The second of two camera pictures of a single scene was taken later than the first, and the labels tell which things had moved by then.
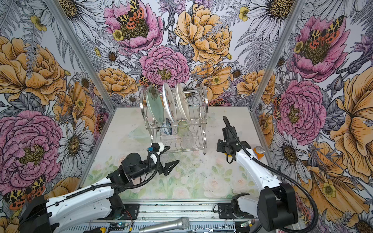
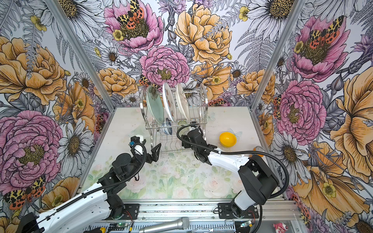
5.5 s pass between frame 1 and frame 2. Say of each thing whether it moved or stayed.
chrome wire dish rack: stayed
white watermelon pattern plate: stayed
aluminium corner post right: stayed
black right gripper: moved
